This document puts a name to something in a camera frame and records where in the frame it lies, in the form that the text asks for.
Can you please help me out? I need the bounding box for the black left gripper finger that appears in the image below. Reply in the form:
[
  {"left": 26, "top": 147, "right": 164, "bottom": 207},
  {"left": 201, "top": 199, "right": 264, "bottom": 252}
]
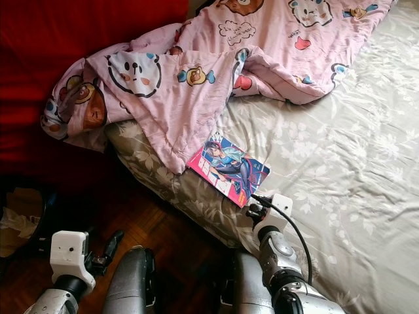
[{"left": 101, "top": 229, "right": 124, "bottom": 262}]

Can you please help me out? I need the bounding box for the colourful comic magazine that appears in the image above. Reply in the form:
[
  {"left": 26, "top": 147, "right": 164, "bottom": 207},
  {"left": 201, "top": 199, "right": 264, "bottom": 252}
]
[{"left": 187, "top": 133, "right": 271, "bottom": 209}]

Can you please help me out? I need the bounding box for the pink cartoon blanket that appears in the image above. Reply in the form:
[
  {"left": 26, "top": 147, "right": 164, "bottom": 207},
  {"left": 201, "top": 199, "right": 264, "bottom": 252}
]
[{"left": 41, "top": 0, "right": 395, "bottom": 174}]

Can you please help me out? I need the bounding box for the silver robot right leg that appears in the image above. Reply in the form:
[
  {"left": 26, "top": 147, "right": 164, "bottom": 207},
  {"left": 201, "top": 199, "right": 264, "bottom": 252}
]
[{"left": 232, "top": 250, "right": 269, "bottom": 314}]

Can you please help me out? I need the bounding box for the white crumpled paper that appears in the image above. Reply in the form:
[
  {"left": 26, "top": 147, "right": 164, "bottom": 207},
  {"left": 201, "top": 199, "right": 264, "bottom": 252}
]
[{"left": 0, "top": 216, "right": 40, "bottom": 256}]

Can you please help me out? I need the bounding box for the bed with beige floral sheet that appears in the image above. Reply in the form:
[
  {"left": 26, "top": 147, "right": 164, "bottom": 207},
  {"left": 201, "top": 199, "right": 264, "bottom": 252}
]
[{"left": 105, "top": 0, "right": 419, "bottom": 314}]

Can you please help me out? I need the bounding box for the brown cardboard piece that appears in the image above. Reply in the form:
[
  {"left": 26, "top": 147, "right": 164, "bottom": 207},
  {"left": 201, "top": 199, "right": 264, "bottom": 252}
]
[{"left": 10, "top": 188, "right": 43, "bottom": 223}]

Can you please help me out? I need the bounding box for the big red fabric cushion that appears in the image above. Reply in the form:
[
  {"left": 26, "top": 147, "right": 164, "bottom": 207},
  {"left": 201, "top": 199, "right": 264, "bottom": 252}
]
[{"left": 0, "top": 0, "right": 189, "bottom": 184}]

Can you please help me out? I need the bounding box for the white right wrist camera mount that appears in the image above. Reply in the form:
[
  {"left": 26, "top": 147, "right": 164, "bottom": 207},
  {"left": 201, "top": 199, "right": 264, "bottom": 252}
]
[{"left": 252, "top": 193, "right": 293, "bottom": 243}]

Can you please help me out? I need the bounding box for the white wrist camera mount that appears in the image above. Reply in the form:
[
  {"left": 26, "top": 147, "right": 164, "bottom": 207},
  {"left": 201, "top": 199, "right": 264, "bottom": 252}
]
[
  {"left": 50, "top": 230, "right": 96, "bottom": 282},
  {"left": 252, "top": 193, "right": 293, "bottom": 243}
]

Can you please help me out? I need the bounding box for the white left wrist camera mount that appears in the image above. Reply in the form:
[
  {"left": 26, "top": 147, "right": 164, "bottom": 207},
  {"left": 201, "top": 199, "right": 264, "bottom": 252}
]
[{"left": 50, "top": 230, "right": 96, "bottom": 282}]

